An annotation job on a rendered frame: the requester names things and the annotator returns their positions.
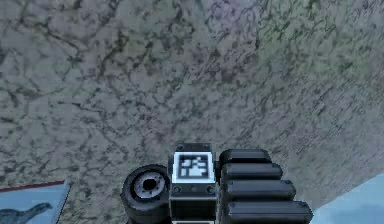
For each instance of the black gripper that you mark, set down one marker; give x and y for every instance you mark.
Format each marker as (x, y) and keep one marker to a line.
(148, 186)

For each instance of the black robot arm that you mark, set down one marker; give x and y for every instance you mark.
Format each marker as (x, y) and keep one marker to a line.
(253, 190)

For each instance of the blue framed dinosaur picture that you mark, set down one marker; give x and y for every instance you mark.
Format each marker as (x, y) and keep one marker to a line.
(26, 203)

